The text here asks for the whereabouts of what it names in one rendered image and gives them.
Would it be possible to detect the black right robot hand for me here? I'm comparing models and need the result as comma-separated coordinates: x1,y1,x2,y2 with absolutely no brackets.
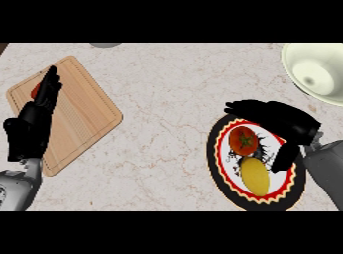
223,99,323,174

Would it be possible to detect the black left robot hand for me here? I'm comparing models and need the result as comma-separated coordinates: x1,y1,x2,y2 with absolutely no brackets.
1,64,65,163

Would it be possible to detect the red tomato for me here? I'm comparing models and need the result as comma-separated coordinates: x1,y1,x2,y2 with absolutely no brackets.
227,125,258,157

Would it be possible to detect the pale green bowl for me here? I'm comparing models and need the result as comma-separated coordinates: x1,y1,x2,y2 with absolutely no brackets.
279,42,343,108

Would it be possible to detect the black red white patterned plate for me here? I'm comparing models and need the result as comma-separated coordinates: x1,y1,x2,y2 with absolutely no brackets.
205,113,307,212

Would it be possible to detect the small red object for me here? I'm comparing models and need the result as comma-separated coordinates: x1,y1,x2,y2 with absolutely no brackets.
29,82,43,100

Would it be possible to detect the pale wooden cutting board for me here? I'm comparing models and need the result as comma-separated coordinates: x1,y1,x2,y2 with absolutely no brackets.
4,55,124,178

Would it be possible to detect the yellow lemon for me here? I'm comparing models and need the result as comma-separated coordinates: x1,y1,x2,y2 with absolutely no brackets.
239,156,270,197

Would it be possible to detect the grey round object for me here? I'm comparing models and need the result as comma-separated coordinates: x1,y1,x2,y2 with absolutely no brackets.
87,42,122,49

